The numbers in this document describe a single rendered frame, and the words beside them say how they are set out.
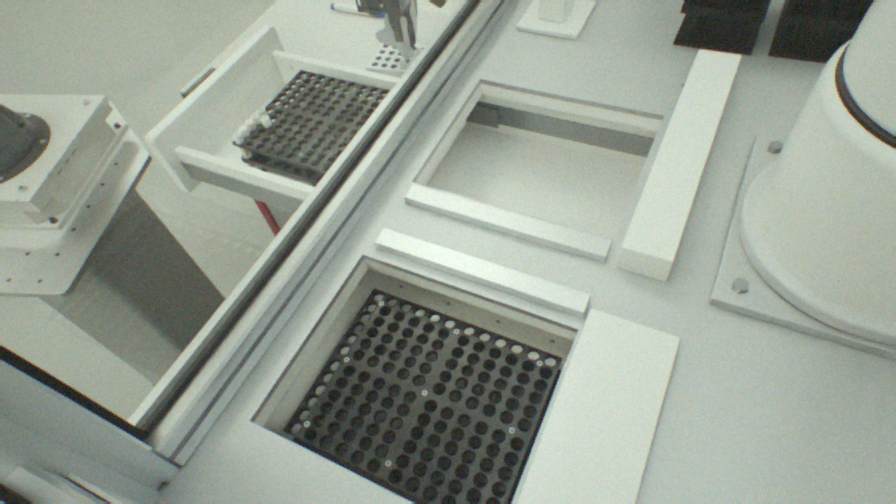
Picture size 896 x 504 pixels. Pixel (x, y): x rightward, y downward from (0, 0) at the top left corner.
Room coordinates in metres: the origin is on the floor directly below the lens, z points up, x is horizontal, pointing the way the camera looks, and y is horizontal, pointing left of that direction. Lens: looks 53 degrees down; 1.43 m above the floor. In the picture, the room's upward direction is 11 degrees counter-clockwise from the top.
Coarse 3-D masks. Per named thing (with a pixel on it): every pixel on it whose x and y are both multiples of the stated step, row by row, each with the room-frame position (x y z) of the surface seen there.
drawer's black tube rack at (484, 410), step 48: (384, 336) 0.31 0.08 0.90; (432, 336) 0.30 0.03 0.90; (336, 384) 0.26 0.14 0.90; (384, 384) 0.27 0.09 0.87; (432, 384) 0.24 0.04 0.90; (480, 384) 0.23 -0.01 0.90; (528, 384) 0.22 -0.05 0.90; (336, 432) 0.23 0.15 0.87; (384, 432) 0.20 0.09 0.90; (432, 432) 0.20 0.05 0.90; (480, 432) 0.20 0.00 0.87; (528, 432) 0.18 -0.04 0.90; (384, 480) 0.16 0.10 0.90; (432, 480) 0.16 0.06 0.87; (480, 480) 0.15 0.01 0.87
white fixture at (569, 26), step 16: (544, 0) 0.73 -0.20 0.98; (560, 0) 0.72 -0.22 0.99; (576, 0) 0.77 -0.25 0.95; (528, 16) 0.75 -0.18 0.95; (544, 16) 0.73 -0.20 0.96; (560, 16) 0.72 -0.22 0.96; (576, 16) 0.73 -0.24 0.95; (544, 32) 0.71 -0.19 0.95; (560, 32) 0.70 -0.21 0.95; (576, 32) 0.69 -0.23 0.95
